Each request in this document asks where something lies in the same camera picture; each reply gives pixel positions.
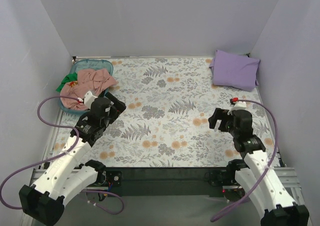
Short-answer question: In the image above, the purple t shirt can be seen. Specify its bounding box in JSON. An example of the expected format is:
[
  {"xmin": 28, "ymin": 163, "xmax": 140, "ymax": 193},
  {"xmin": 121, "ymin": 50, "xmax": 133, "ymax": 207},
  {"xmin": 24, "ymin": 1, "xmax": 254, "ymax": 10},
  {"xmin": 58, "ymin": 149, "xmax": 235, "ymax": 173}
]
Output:
[{"xmin": 209, "ymin": 50, "xmax": 260, "ymax": 92}]

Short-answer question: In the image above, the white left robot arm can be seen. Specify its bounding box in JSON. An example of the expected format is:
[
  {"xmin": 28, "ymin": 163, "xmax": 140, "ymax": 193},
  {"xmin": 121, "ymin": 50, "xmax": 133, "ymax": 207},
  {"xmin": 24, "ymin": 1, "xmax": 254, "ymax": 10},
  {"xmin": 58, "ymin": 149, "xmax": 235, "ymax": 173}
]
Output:
[{"xmin": 19, "ymin": 91, "xmax": 126, "ymax": 226}]

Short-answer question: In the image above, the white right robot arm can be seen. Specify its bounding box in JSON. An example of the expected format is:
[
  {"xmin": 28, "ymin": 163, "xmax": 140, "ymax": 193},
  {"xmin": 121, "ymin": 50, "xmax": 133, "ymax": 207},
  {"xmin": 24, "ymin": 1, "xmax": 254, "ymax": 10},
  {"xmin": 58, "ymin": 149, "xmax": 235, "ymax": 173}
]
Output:
[{"xmin": 208, "ymin": 108, "xmax": 310, "ymax": 226}]

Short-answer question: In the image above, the pink t shirt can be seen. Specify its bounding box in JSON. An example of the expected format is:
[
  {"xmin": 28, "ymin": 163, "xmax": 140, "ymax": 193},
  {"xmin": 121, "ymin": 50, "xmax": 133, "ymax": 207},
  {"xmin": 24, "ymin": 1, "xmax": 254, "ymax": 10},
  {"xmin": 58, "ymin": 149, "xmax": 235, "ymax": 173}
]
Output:
[{"xmin": 60, "ymin": 68, "xmax": 117, "ymax": 99}]

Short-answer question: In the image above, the floral table mat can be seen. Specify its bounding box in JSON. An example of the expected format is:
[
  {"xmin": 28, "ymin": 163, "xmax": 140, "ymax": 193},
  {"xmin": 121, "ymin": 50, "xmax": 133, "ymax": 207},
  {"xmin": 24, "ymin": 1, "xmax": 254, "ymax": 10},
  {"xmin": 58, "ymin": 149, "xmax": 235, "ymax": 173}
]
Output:
[{"xmin": 81, "ymin": 57, "xmax": 274, "ymax": 167}]

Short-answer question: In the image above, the blue plastic basket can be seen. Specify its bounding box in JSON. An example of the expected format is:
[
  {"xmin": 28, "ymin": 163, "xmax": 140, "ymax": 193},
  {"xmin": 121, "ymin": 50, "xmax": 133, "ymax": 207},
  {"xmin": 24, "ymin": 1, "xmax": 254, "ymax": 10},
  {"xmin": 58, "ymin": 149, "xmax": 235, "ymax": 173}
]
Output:
[{"xmin": 58, "ymin": 58, "xmax": 115, "ymax": 116}]

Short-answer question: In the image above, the green t shirt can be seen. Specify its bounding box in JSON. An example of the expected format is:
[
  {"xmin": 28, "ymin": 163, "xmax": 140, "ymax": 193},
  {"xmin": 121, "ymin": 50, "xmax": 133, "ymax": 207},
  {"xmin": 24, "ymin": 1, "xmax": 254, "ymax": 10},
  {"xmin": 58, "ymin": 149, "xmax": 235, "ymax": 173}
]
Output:
[{"xmin": 55, "ymin": 72, "xmax": 78, "ymax": 93}]

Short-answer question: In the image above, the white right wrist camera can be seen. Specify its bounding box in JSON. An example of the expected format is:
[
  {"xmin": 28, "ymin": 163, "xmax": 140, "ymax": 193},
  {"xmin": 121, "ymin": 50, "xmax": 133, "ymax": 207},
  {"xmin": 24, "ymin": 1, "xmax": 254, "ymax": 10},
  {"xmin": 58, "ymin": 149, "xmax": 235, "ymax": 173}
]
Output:
[{"xmin": 227, "ymin": 97, "xmax": 247, "ymax": 115}]

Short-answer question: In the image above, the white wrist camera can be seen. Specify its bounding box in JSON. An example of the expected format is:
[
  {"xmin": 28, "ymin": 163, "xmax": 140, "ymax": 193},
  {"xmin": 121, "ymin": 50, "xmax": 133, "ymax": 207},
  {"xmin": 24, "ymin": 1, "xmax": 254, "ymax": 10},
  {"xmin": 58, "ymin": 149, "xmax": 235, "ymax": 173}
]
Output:
[
  {"xmin": 227, "ymin": 97, "xmax": 247, "ymax": 115},
  {"xmin": 77, "ymin": 90, "xmax": 98, "ymax": 109}
]

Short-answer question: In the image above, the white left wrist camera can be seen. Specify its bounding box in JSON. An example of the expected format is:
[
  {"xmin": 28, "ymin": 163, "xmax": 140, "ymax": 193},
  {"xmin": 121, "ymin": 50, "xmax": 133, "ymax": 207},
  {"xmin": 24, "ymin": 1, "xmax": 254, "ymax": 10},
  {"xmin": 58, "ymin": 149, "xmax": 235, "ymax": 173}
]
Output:
[{"xmin": 77, "ymin": 90, "xmax": 98, "ymax": 109}]

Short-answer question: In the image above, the aluminium frame rail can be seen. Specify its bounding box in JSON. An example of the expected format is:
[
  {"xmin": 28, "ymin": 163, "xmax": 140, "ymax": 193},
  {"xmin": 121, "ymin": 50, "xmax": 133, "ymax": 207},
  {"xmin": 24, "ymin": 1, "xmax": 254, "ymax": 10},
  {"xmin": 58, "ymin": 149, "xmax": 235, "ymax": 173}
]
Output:
[{"xmin": 20, "ymin": 167, "xmax": 313, "ymax": 226}]

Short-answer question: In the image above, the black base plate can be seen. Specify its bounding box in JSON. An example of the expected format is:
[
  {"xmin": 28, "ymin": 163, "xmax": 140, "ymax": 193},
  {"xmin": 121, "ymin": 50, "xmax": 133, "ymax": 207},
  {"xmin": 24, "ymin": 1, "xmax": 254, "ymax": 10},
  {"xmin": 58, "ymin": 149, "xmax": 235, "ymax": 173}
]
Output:
[{"xmin": 98, "ymin": 167, "xmax": 245, "ymax": 201}]

